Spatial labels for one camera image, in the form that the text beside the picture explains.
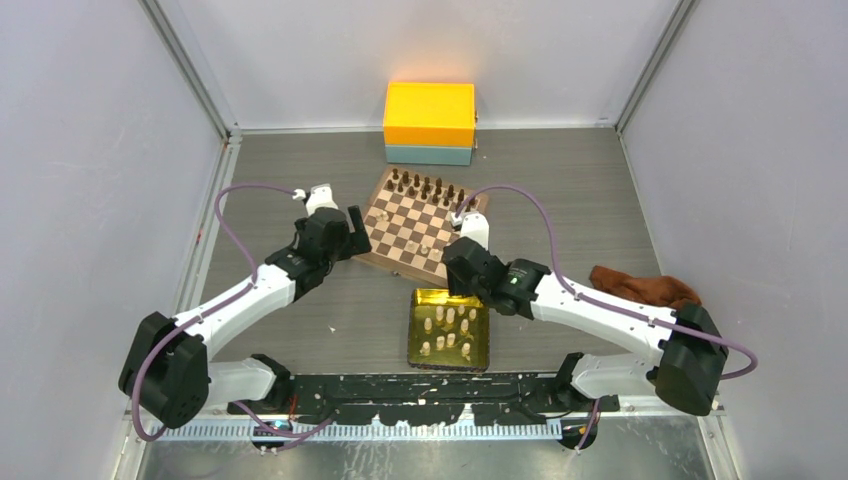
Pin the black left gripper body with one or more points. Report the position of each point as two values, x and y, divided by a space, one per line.
352 243

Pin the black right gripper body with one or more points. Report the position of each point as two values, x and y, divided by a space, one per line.
457 288

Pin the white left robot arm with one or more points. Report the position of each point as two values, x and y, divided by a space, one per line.
170 371

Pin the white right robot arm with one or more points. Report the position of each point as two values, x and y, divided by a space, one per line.
676 355

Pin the wooden chess board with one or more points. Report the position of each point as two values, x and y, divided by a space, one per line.
407 219

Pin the yellow metal tray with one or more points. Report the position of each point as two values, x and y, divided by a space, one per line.
447 332

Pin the teal plastic box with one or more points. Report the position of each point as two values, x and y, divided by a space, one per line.
428 155

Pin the yellow plastic box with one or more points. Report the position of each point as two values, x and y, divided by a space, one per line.
430 114

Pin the brown cloth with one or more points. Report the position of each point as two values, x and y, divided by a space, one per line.
661 291

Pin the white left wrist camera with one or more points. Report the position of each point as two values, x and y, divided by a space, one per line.
319 196

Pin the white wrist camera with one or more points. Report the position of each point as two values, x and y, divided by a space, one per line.
472 225
319 196

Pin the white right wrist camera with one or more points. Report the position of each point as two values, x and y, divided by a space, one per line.
472 225

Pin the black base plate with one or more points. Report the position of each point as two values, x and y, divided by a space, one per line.
493 399

